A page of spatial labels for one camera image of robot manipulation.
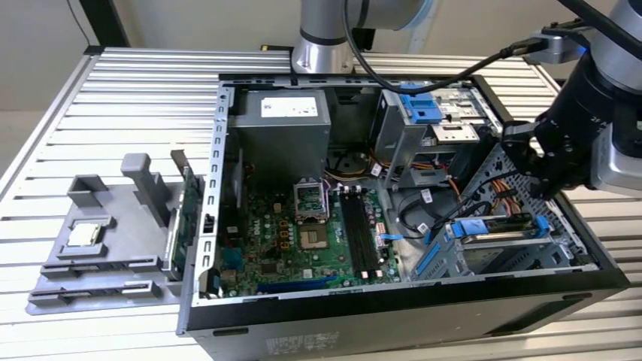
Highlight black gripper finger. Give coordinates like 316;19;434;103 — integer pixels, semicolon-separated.
534;150;591;200
500;120;546;195

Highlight orange red disk power wire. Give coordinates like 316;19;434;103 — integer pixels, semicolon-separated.
414;159;540;217

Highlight hard disk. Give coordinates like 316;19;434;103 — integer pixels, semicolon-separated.
414;212;552;280

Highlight blue plastic drive latch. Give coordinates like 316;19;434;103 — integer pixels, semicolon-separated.
399;84;442;125

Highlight grey metal drive cage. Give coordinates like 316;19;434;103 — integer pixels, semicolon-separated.
374;84;503;189

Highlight black round fan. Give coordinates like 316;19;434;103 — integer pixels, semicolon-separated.
330;150;372;176

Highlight black RAM slot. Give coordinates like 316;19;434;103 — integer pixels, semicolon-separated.
342;190;366;278
352;190;378;278
347;190;371;278
356;190;386;278

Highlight metal locking lever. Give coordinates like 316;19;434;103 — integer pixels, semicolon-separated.
323;179;336;223

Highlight metal socket cover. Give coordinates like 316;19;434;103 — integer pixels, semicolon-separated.
292;176;330;223

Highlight grey power supply unit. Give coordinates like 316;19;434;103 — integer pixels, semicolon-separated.
229;88;334;189

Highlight CPU socket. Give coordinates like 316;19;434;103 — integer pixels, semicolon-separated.
299;223;332;252

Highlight green motherboard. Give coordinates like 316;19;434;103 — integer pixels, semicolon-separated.
215;186;402;298

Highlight black open PC case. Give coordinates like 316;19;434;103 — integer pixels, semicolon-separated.
175;73;631;361

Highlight blue expansion slot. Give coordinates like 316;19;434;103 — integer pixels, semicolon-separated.
256;276;338;295

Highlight green graphics card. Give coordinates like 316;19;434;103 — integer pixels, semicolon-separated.
168;150;207;281

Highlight grey parts rack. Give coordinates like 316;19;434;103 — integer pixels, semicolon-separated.
24;152;209;317

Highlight silver CPU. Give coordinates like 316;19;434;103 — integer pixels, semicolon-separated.
67;222;107;247

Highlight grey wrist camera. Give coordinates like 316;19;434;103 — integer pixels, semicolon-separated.
589;126;642;199
526;28;595;65

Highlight black camera cable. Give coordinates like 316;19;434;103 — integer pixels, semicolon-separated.
555;0;642;53
342;0;547;94

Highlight thick black cable white labels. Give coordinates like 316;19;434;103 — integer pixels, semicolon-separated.
399;190;495;241

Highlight yellow black power wire bundle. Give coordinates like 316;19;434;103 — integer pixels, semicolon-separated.
323;167;375;184

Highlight black frame post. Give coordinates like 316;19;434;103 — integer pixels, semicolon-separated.
79;0;132;49

